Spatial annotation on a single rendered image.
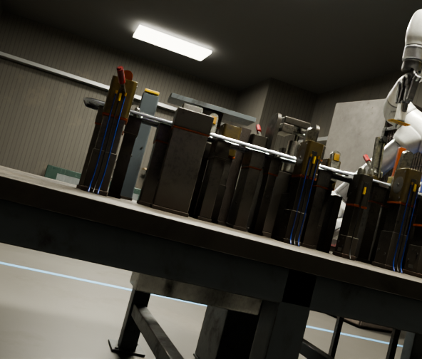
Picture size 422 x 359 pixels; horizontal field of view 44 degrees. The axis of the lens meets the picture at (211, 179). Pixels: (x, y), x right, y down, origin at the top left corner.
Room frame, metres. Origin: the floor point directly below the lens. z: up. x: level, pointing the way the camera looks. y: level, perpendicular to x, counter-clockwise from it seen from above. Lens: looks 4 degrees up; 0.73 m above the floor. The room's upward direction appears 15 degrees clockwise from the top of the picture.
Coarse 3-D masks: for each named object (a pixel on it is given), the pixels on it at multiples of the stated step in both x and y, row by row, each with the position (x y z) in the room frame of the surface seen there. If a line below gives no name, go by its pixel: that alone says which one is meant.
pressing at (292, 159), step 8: (88, 104) 1.84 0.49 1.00; (96, 104) 1.81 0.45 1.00; (104, 104) 1.70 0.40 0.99; (136, 112) 1.72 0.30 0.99; (144, 120) 1.91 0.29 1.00; (152, 120) 1.84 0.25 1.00; (160, 120) 1.73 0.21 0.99; (168, 120) 1.74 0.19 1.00; (216, 136) 1.77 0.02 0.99; (232, 144) 1.91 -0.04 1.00; (240, 144) 1.86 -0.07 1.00; (248, 144) 1.79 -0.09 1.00; (272, 152) 1.80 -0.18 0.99; (288, 160) 1.96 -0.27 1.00; (320, 168) 1.96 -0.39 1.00; (328, 168) 1.84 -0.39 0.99; (336, 176) 2.04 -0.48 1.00; (344, 176) 1.97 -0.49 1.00; (352, 176) 1.93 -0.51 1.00; (376, 184) 1.98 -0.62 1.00; (384, 184) 1.85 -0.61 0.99
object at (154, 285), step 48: (0, 240) 0.96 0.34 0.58; (48, 240) 0.98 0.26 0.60; (96, 240) 1.01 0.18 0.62; (144, 240) 1.03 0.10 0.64; (144, 288) 1.30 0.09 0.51; (192, 288) 1.34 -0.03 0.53; (240, 288) 1.10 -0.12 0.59; (288, 288) 1.13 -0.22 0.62; (336, 288) 1.16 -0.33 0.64; (144, 336) 2.17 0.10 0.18; (288, 336) 1.14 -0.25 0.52
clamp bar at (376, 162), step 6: (378, 138) 2.13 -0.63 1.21; (384, 138) 2.11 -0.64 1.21; (378, 144) 2.13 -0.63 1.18; (384, 144) 2.14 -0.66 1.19; (378, 150) 2.14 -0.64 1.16; (378, 156) 2.13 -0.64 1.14; (372, 162) 2.13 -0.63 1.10; (378, 162) 2.13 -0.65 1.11; (372, 168) 2.12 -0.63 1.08; (378, 168) 2.13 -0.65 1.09; (372, 174) 2.11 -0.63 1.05; (378, 174) 2.12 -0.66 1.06
